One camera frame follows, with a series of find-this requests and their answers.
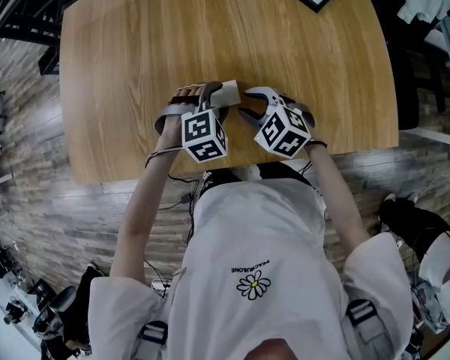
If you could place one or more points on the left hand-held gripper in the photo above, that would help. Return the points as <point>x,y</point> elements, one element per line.
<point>198,133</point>

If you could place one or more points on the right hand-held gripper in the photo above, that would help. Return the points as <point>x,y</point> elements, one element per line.
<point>281,133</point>

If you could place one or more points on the small grey box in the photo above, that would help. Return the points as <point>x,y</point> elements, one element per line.
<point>227,94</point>

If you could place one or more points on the person's left forearm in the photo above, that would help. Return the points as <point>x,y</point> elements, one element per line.
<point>146,193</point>

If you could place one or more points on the person's right forearm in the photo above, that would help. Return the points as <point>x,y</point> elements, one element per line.
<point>333,186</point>

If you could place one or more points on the person's left hand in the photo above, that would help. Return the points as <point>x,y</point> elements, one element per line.
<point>185,95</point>

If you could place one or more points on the person's right hand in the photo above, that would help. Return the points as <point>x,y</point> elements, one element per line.
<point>290,101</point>

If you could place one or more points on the person's black trousers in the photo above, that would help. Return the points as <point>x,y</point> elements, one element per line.
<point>281,171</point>

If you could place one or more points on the black wrist band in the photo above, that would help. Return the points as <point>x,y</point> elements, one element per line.
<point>161,152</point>
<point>318,142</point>

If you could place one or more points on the black power adapter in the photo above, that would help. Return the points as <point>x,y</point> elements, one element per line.
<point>185,198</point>

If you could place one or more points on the person's white t-shirt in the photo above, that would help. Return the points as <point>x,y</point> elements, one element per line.
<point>262,231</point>

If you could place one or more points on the white power strip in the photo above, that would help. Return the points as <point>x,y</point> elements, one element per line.
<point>160,285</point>

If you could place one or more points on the black office chair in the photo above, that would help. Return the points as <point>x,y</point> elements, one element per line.
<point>58,306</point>

